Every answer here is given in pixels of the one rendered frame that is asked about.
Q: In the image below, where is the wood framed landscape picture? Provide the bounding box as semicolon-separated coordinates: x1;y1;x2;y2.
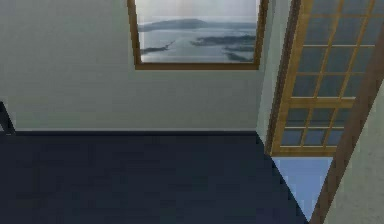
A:
126;0;270;71

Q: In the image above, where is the wooden glass paned room door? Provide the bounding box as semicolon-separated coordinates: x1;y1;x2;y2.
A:
270;0;384;158

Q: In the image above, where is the black furniture leg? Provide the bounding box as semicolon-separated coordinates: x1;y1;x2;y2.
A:
0;101;17;136

